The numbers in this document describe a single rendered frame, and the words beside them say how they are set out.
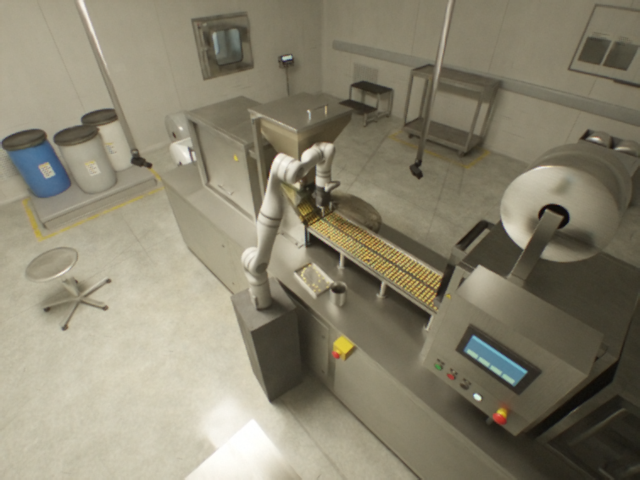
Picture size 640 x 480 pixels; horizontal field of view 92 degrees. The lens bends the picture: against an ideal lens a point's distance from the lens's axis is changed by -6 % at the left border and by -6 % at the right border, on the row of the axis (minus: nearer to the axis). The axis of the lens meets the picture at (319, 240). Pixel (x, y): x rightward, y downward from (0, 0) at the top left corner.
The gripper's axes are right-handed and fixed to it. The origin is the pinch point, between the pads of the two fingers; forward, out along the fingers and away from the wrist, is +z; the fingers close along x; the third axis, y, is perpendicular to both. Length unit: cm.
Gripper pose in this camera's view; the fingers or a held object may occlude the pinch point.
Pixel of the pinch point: (326, 214)
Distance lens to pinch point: 168.7
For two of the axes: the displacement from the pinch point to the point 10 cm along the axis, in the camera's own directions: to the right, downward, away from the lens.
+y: -7.0, -4.8, 5.3
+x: -7.2, 4.7, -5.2
